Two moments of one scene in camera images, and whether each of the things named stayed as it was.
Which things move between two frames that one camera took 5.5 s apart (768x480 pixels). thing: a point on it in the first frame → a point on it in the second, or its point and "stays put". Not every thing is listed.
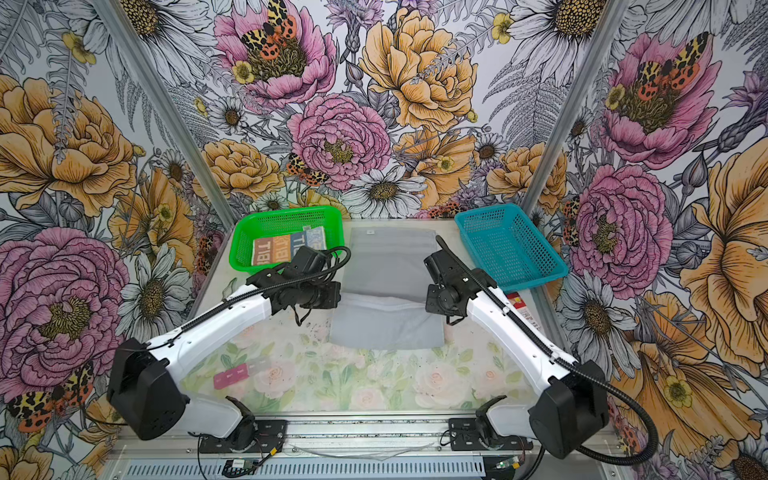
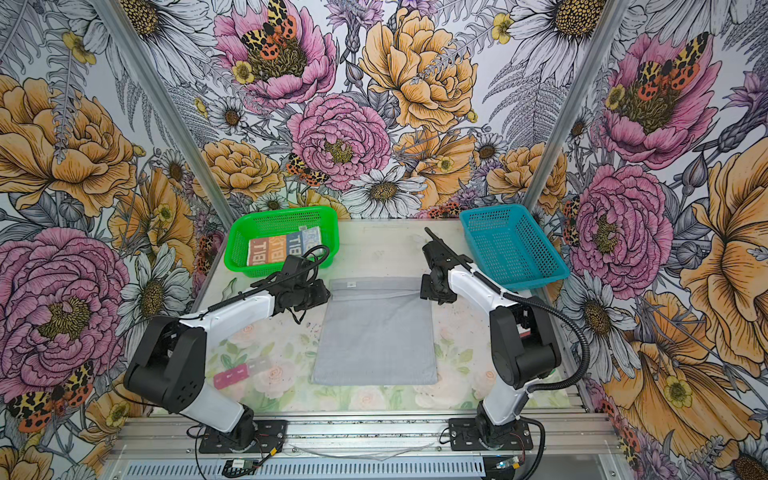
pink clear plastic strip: (232, 375) stays put
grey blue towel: (281, 249) stays put
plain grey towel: (383, 291) → (376, 331)
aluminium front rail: (344, 441) stays put
